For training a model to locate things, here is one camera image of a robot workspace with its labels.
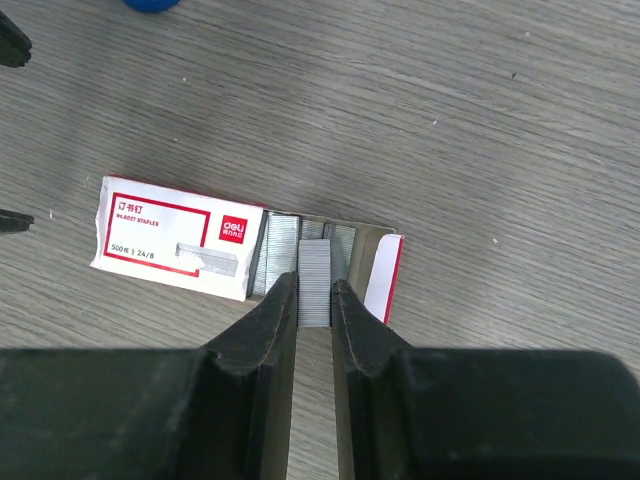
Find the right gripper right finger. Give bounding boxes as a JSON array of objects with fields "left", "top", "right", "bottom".
[{"left": 331, "top": 280, "right": 425, "bottom": 479}]

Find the blue stapler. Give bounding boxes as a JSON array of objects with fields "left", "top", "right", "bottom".
[{"left": 122, "top": 0, "right": 180, "bottom": 13}]

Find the red white staple box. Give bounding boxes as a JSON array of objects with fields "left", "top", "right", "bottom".
[{"left": 91, "top": 175, "right": 404, "bottom": 323}]

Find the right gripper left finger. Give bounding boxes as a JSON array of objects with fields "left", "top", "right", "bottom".
[{"left": 197, "top": 272, "right": 298, "bottom": 479}]

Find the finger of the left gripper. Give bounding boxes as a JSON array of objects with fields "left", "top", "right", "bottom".
[
  {"left": 0, "top": 209, "right": 35, "bottom": 235},
  {"left": 0, "top": 12, "right": 32, "bottom": 68}
]

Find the long staple strip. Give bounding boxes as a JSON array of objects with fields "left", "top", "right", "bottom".
[{"left": 298, "top": 239, "right": 332, "bottom": 328}]

